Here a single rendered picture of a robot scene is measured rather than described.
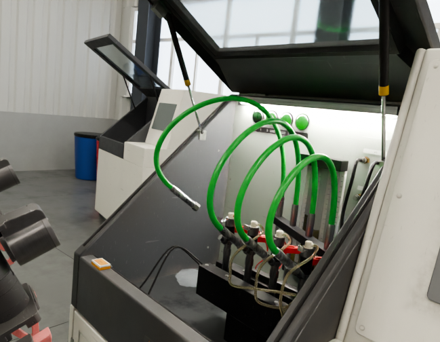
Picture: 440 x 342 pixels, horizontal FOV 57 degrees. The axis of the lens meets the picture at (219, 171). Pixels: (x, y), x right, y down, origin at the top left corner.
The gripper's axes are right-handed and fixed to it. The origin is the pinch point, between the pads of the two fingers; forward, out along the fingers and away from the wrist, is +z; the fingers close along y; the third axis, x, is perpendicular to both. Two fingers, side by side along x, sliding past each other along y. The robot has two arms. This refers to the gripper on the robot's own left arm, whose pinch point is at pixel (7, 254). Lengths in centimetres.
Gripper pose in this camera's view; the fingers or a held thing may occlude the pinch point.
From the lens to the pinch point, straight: 109.6
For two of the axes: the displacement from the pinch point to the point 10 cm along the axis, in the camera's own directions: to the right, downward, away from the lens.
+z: 2.8, 8.8, 3.8
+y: -5.4, -1.8, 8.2
